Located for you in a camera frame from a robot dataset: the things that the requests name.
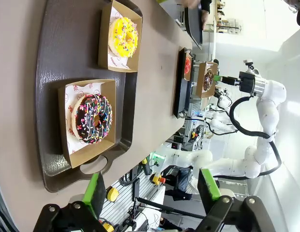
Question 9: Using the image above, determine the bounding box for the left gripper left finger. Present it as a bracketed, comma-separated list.
[32, 172, 107, 232]

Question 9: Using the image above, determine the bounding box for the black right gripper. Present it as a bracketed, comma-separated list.
[214, 71, 256, 94]

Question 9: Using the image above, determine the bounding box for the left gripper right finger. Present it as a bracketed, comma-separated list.
[195, 168, 283, 232]

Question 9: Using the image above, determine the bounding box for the chocolate sprinkled donut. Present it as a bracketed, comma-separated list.
[71, 93, 113, 145]
[203, 68, 214, 92]

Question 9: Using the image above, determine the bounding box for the black plastic serving tray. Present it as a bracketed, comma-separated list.
[184, 4, 204, 51]
[173, 47, 195, 119]

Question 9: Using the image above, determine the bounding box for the yellow sprinkled donut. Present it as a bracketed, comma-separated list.
[107, 16, 139, 58]

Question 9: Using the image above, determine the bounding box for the dark brown serving tray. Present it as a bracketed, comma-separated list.
[35, 0, 144, 193]

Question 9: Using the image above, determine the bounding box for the person left forearm black sleeve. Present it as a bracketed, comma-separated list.
[199, 0, 212, 13]

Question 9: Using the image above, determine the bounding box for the person left hand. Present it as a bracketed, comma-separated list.
[200, 10, 209, 31]

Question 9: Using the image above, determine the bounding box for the person right hand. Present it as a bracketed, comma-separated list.
[181, 0, 200, 9]

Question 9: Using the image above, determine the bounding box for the white slotted workbench panel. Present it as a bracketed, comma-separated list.
[99, 177, 165, 232]

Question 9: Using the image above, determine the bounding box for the black boom pole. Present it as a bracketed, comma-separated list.
[136, 197, 205, 219]

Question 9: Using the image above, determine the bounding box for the red yellow emergency stop button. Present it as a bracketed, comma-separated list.
[151, 173, 166, 186]

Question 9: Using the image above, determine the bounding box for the white background shelf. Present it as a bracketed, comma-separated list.
[214, 0, 243, 34]

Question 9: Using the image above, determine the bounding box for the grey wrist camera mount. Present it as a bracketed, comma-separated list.
[243, 59, 261, 76]

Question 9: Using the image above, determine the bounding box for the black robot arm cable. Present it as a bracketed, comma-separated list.
[212, 95, 283, 181]

